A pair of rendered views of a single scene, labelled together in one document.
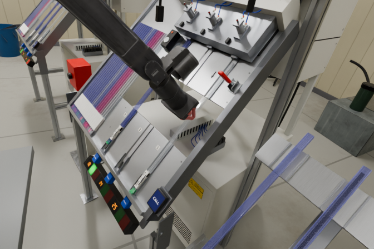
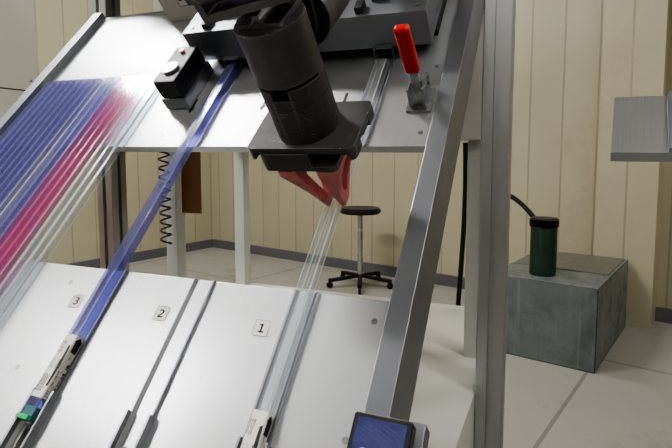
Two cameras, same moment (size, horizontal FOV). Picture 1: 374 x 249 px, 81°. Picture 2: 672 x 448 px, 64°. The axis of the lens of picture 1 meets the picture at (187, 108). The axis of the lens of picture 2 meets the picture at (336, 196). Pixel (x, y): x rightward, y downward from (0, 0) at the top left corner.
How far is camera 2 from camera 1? 0.37 m
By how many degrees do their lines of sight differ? 33
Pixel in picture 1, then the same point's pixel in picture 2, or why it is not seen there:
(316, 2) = not seen: outside the picture
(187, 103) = (344, 117)
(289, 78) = (499, 94)
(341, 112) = (523, 288)
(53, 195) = not seen: outside the picture
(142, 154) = (208, 377)
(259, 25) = not seen: outside the picture
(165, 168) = (324, 372)
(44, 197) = not seen: outside the picture
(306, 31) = not seen: outside the picture
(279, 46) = (473, 3)
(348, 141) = (564, 345)
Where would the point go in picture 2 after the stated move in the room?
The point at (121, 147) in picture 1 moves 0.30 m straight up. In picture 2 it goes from (96, 404) to (81, 55)
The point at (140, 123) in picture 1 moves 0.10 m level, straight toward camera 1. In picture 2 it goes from (154, 295) to (193, 321)
